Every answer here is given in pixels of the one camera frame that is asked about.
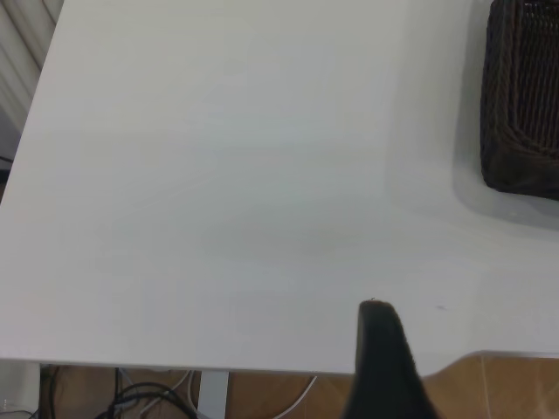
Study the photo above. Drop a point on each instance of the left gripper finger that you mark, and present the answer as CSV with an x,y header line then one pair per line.
x,y
384,371

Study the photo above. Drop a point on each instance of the black wicker basket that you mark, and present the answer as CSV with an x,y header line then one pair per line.
x,y
524,109

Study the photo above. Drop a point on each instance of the white table leg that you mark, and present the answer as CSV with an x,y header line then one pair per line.
x,y
213,397

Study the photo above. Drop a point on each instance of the white curtain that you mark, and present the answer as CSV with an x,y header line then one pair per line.
x,y
22,52

